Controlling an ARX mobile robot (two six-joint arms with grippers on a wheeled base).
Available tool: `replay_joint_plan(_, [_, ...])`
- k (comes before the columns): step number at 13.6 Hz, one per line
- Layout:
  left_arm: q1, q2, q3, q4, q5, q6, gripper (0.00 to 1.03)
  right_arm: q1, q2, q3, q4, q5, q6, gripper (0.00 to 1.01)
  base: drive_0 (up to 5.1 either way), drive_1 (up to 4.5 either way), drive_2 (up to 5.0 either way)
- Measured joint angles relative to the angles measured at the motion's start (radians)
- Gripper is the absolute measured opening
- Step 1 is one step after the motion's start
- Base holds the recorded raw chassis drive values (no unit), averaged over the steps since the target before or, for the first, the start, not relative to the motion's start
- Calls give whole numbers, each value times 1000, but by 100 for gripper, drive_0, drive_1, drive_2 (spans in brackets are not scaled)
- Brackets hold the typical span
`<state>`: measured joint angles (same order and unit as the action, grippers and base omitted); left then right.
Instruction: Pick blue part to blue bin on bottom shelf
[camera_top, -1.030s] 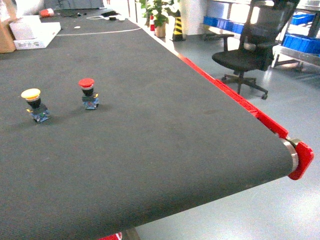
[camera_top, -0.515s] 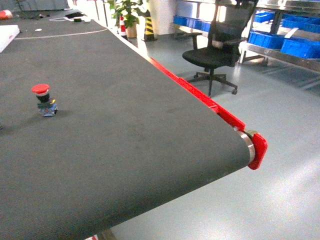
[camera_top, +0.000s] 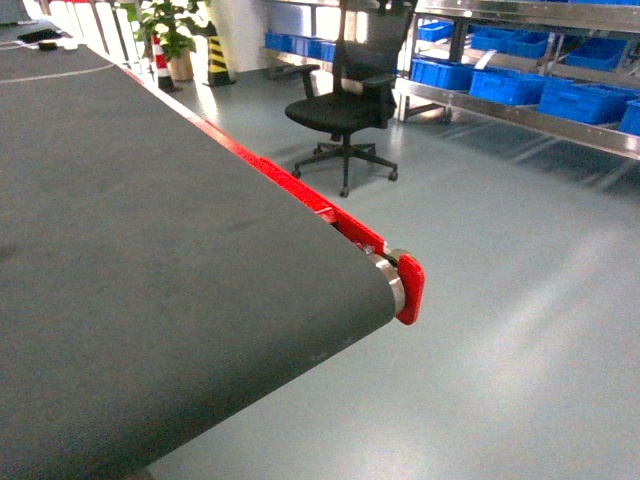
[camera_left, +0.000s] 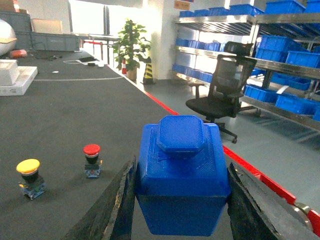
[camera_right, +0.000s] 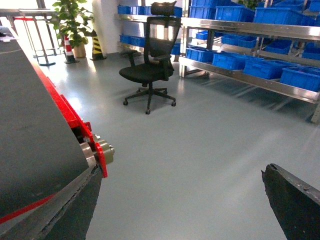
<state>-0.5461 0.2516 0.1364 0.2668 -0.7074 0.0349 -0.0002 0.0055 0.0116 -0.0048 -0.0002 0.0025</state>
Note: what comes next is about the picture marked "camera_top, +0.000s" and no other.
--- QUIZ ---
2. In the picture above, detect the red conveyor end cap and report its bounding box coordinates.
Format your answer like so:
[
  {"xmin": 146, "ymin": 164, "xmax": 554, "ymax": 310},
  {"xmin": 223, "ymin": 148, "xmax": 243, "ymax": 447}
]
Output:
[{"xmin": 396, "ymin": 253, "xmax": 426, "ymax": 326}]

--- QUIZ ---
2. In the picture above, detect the black office chair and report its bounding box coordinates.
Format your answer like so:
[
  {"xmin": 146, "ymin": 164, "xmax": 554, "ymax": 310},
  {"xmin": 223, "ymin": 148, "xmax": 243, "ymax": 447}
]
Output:
[{"xmin": 285, "ymin": 1, "xmax": 417, "ymax": 197}]

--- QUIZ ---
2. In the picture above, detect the yellow black striped pillar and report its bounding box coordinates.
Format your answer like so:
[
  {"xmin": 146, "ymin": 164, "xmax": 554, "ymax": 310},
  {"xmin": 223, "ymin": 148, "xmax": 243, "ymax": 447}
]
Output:
[{"xmin": 207, "ymin": 36, "xmax": 235, "ymax": 87}]

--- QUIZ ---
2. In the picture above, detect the red white traffic cone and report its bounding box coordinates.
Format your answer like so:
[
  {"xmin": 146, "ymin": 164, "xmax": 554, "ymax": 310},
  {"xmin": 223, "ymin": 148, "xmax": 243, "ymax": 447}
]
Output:
[{"xmin": 151, "ymin": 34, "xmax": 181, "ymax": 93}]

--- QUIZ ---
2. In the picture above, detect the green potted plant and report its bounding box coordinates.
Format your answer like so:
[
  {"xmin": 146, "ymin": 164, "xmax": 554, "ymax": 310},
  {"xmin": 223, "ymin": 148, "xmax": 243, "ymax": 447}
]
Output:
[{"xmin": 115, "ymin": 1, "xmax": 210, "ymax": 82}]

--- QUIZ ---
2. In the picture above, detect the steel shelving rack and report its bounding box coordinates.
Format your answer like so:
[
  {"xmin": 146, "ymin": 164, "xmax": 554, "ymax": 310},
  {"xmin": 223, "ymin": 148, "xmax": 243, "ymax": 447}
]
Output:
[{"xmin": 259, "ymin": 0, "xmax": 640, "ymax": 162}]

